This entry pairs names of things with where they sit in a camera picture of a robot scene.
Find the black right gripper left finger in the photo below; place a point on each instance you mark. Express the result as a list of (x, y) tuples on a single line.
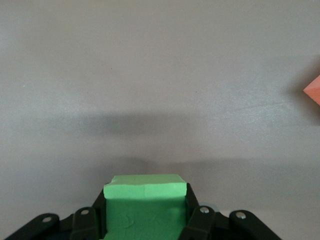
[(82, 225)]

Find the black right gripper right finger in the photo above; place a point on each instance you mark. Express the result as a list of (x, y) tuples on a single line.
[(212, 225)]

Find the green foam cube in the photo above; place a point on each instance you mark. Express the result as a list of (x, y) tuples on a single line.
[(145, 215)]

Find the brown table cover sheet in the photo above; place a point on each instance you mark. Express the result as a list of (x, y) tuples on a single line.
[(160, 75)]

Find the orange foam cube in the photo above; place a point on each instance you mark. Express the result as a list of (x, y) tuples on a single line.
[(313, 91)]

